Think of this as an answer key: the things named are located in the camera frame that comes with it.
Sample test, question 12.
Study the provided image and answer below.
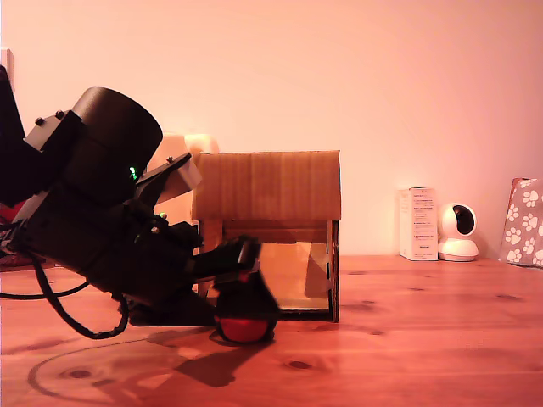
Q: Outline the cardboard dice tower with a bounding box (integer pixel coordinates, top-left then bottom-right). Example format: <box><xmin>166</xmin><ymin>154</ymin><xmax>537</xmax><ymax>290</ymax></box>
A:
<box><xmin>191</xmin><ymin>150</ymin><xmax>343</xmax><ymax>324</ymax></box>

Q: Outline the white electric kettle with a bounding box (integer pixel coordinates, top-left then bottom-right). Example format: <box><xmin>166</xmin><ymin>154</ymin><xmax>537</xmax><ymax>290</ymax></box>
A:
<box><xmin>146</xmin><ymin>131</ymin><xmax>221</xmax><ymax>226</ymax></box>

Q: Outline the red glass pedestal bowl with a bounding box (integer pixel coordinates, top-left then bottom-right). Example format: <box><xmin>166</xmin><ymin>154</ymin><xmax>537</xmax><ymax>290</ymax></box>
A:
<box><xmin>0</xmin><ymin>202</ymin><xmax>56</xmax><ymax>269</ymax></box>

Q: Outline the grey paw print bag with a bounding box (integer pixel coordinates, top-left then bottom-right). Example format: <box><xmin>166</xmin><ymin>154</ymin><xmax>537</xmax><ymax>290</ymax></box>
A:
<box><xmin>498</xmin><ymin>177</ymin><xmax>543</xmax><ymax>268</ymax></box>

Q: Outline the white printed carton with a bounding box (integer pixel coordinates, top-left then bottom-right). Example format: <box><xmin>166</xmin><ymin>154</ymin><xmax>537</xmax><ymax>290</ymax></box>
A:
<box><xmin>397</xmin><ymin>187</ymin><xmax>439</xmax><ymax>263</ymax></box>

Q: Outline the small white round camera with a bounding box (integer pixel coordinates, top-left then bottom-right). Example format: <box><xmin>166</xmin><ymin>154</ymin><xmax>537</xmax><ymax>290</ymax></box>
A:
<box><xmin>437</xmin><ymin>203</ymin><xmax>480</xmax><ymax>262</ymax></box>

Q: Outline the pale wall fixture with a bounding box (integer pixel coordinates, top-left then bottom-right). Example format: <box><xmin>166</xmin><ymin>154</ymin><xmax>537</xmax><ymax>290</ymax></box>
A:
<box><xmin>0</xmin><ymin>48</ymin><xmax>16</xmax><ymax>93</ymax></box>

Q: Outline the thick black cable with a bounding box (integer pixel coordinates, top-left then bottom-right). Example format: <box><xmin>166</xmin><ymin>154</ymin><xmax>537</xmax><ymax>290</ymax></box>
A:
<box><xmin>31</xmin><ymin>249</ymin><xmax>131</xmax><ymax>340</ymax></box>

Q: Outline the thin black cable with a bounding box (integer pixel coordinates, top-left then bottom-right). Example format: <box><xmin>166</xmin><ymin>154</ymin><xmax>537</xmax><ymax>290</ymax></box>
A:
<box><xmin>0</xmin><ymin>279</ymin><xmax>90</xmax><ymax>300</ymax></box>

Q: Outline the red and black footbag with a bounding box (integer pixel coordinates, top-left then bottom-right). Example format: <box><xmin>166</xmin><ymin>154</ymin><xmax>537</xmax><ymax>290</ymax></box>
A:
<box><xmin>215</xmin><ymin>311</ymin><xmax>277</xmax><ymax>345</ymax></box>

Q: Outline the pale grey camera box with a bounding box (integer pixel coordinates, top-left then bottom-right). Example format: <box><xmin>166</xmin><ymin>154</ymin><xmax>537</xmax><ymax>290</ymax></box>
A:
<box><xmin>134</xmin><ymin>152</ymin><xmax>204</xmax><ymax>209</ymax></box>

